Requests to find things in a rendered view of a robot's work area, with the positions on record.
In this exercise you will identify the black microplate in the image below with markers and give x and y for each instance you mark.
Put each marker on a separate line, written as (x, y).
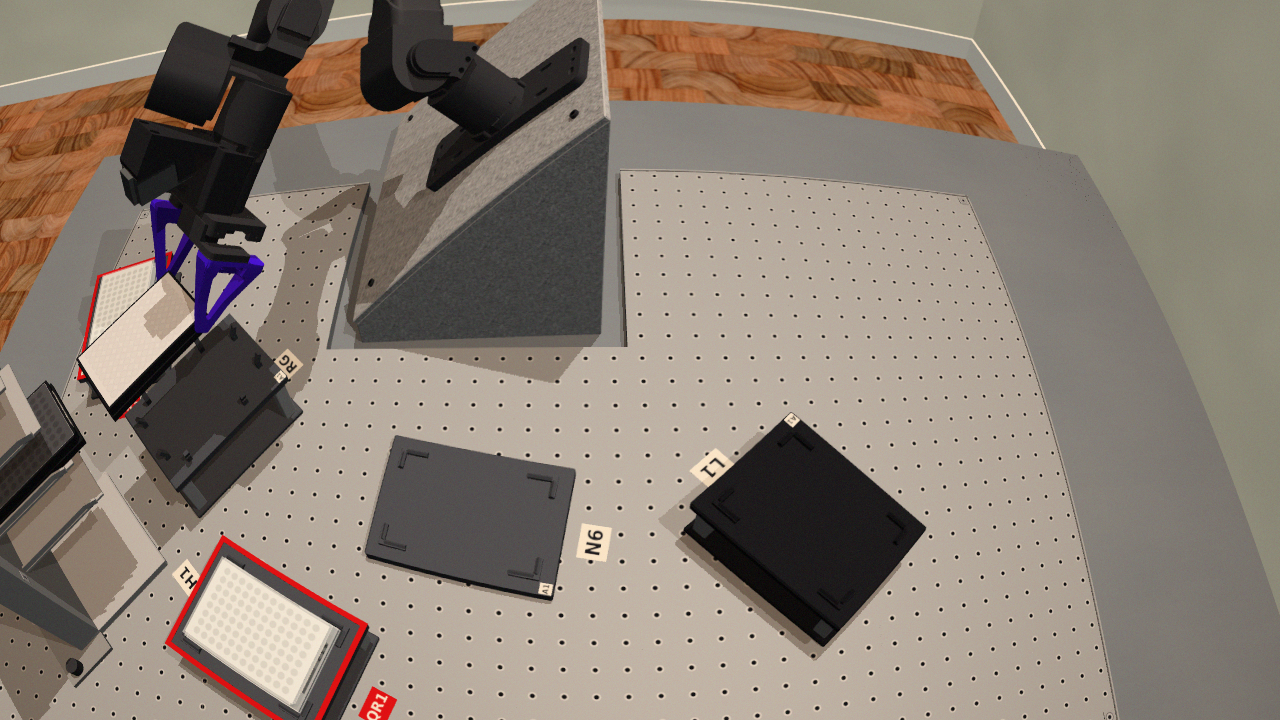
(51, 449)

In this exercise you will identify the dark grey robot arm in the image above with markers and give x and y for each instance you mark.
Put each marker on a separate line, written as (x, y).
(405, 59)

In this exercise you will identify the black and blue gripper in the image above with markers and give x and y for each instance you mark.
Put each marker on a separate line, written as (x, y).
(204, 230)

